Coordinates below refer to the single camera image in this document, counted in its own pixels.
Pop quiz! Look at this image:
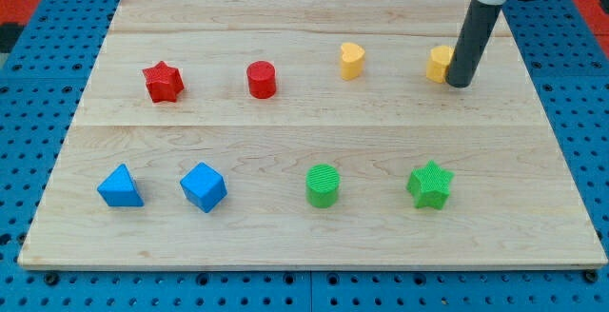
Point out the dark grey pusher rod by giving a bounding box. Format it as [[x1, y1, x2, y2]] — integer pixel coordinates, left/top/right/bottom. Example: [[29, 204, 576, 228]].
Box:
[[445, 0, 501, 88]]

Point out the yellow heart block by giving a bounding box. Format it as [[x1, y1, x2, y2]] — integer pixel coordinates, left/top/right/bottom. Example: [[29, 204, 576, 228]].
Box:
[[340, 42, 365, 81]]

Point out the yellow hexagon block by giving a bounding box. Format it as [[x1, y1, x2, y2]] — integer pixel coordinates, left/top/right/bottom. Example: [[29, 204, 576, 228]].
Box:
[[425, 45, 454, 83]]

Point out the green star block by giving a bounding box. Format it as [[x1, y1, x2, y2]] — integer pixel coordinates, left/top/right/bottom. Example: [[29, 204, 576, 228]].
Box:
[[406, 160, 454, 210]]

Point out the red cylinder block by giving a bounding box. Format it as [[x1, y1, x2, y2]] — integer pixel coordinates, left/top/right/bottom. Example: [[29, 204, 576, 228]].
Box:
[[246, 61, 277, 99]]

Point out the green cylinder block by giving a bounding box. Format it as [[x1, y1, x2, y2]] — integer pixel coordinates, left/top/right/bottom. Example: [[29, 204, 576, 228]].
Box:
[[305, 164, 341, 208]]

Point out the wooden board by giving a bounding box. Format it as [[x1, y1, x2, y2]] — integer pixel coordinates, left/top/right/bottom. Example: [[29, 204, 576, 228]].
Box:
[[18, 0, 607, 271]]

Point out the blue cube block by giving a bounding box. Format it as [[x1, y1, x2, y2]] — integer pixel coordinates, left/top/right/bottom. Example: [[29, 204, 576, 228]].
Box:
[[180, 163, 227, 213]]

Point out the red star block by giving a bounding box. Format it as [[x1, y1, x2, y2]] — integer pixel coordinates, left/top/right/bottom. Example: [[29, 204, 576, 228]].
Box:
[[142, 61, 185, 103]]

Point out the blue triangle block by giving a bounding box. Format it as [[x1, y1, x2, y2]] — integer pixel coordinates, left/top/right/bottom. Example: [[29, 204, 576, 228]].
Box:
[[97, 164, 145, 207]]

